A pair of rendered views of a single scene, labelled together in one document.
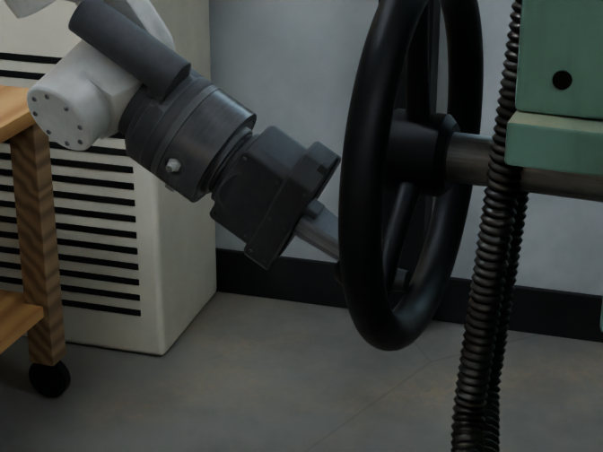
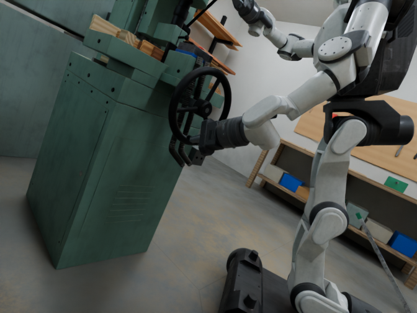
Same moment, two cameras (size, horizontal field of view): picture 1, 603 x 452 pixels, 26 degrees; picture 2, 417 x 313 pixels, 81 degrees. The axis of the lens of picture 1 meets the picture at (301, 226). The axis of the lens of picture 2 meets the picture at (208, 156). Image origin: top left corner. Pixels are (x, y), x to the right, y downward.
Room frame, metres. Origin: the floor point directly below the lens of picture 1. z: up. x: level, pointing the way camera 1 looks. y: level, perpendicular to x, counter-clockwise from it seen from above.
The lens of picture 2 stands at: (1.72, 0.27, 0.82)
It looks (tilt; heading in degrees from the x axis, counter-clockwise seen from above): 10 degrees down; 197
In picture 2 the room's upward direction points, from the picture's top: 24 degrees clockwise
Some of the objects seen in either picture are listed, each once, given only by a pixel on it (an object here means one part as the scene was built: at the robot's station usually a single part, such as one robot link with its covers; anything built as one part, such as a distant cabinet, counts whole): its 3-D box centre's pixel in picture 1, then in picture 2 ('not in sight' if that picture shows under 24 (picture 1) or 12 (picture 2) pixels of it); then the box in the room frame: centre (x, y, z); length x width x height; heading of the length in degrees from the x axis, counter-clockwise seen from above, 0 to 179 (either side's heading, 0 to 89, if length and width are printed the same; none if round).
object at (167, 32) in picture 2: not in sight; (169, 37); (0.76, -0.42, 1.03); 0.14 x 0.07 x 0.09; 69
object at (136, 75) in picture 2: not in sight; (161, 86); (0.79, -0.35, 0.82); 0.40 x 0.21 x 0.04; 159
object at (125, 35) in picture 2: not in sight; (126, 38); (1.03, -0.37, 0.92); 0.04 x 0.04 x 0.04; 79
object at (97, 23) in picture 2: not in sight; (159, 59); (0.76, -0.42, 0.92); 0.60 x 0.02 x 0.05; 159
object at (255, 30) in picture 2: not in sight; (257, 20); (0.48, -0.18, 1.30); 0.11 x 0.11 x 0.11; 69
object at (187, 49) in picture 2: not in sight; (197, 54); (0.84, -0.22, 0.99); 0.13 x 0.11 x 0.06; 159
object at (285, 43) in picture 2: not in sight; (282, 41); (0.30, -0.06, 1.31); 0.19 x 0.11 x 0.10; 147
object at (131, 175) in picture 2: not in sight; (107, 164); (0.72, -0.51, 0.35); 0.58 x 0.45 x 0.71; 69
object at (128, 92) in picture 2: not in sight; (135, 89); (0.72, -0.52, 0.76); 0.57 x 0.45 x 0.09; 69
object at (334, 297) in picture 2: not in sight; (316, 297); (0.59, 0.62, 0.28); 0.21 x 0.20 x 0.13; 99
